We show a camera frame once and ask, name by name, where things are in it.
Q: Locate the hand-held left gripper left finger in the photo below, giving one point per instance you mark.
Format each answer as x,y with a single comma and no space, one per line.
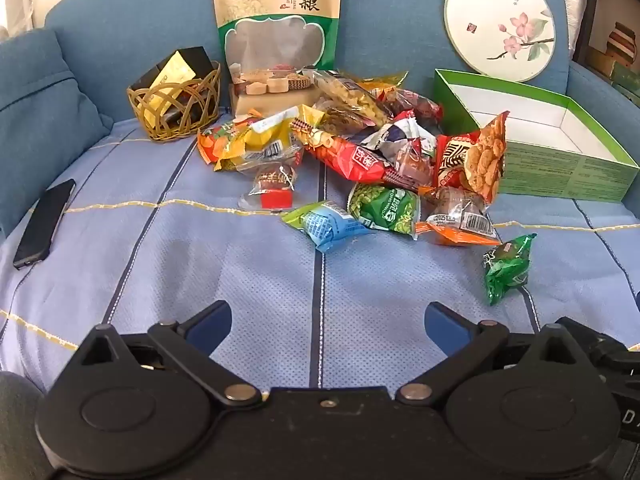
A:
212,322

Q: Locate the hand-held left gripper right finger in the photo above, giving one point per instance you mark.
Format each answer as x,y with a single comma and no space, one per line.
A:
445,325

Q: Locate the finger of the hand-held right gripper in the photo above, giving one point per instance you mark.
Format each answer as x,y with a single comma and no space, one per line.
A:
595,332

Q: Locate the pile of snack packets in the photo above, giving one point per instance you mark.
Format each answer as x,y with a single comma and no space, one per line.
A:
385,210

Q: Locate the green cardboard box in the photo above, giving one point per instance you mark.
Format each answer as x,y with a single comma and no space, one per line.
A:
560,170

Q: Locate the orange snack packet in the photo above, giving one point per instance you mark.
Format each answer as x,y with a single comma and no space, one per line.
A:
217,145

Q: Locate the yellow snack packet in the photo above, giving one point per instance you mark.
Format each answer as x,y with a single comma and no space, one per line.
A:
267,137

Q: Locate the long red snack packet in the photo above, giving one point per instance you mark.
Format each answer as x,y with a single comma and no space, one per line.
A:
345,157

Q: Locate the blue striped blanket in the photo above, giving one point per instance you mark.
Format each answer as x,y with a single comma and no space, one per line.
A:
200,270

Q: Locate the green snack packet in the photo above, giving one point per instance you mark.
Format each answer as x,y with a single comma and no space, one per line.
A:
507,267

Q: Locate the black phone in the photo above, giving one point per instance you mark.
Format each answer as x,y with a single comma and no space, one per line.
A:
45,222

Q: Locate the woven wicker basket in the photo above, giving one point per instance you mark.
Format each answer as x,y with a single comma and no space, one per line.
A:
165,120

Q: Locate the beige pastry pack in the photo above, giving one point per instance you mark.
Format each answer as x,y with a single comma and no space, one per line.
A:
270,92

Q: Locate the green cartons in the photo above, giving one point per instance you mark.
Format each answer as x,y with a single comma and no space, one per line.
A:
627,82

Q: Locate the yellow paper packet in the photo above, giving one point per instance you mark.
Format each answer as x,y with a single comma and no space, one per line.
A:
172,72

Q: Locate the black box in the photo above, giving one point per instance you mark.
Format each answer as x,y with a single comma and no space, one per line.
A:
197,60

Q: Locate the blue cushion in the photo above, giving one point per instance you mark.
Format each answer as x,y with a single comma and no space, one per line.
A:
45,110

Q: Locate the striped vase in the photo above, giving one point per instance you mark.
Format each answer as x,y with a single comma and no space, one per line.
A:
625,40

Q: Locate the blue sofa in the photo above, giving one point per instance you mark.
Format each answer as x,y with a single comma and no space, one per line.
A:
390,35

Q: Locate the round floral cushion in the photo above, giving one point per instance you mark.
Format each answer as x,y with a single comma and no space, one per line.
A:
500,25

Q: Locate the large beige green grain pouch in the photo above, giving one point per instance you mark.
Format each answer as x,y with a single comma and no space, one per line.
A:
270,5

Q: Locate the white textured roll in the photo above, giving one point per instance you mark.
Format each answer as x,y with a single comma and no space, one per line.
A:
585,0

